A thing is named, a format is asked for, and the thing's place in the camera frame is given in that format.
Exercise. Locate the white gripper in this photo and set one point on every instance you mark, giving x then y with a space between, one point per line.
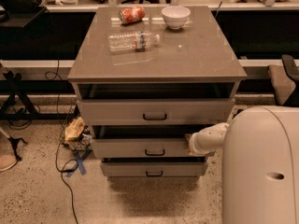
195 144

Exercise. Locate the grey top drawer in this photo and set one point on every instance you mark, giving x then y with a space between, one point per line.
155 111

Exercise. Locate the blue tape cross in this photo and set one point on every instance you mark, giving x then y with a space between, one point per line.
80 157

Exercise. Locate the black tripod stand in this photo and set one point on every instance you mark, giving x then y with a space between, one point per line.
29 112

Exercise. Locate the clear plastic water bottle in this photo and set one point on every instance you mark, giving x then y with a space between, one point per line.
132 41

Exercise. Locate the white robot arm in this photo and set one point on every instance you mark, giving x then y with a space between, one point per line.
260 164

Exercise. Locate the white ceramic bowl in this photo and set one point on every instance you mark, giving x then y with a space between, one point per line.
175 17

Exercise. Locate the crushed orange soda can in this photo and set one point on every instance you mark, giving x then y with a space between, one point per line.
130 15

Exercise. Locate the grey bottom drawer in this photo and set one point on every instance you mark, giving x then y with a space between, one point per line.
153 169

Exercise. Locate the grey drawer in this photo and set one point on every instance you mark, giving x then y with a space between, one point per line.
155 111
141 148
153 169

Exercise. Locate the grey drawer cabinet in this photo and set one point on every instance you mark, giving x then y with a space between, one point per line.
193 62

